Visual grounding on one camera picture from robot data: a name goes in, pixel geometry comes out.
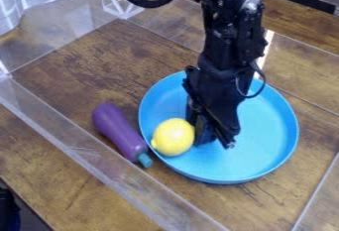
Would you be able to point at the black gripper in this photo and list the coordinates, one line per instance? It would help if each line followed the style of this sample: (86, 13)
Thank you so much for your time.
(216, 90)

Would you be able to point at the yellow lemon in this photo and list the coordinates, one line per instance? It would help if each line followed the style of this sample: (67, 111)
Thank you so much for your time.
(174, 136)

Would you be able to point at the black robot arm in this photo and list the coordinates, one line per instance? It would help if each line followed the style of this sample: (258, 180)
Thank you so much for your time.
(234, 32)

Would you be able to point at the blue round tray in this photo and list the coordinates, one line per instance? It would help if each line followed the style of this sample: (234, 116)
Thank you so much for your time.
(231, 159)

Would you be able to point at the purple toy eggplant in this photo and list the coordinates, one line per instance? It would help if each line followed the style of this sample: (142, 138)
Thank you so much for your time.
(112, 124)

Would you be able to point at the clear acrylic enclosure wall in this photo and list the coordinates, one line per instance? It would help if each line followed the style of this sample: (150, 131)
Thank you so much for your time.
(72, 57)

